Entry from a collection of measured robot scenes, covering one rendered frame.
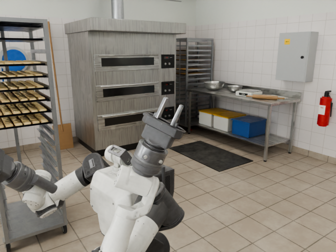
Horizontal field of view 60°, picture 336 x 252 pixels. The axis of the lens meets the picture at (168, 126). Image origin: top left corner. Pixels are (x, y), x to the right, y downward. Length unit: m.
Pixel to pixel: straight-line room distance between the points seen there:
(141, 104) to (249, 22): 2.38
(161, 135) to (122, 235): 0.30
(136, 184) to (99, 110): 3.63
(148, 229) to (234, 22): 5.12
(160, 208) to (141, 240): 0.12
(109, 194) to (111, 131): 3.47
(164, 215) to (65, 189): 0.54
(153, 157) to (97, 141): 3.75
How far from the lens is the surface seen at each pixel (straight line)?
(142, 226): 0.98
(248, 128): 4.79
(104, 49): 4.40
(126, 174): 0.83
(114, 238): 0.86
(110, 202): 1.14
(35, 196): 1.16
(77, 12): 5.37
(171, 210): 1.05
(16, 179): 1.11
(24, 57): 4.98
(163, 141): 0.79
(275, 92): 5.10
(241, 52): 5.65
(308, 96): 4.89
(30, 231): 2.80
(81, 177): 1.38
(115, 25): 4.24
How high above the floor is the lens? 1.60
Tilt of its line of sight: 15 degrees down
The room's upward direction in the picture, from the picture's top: straight up
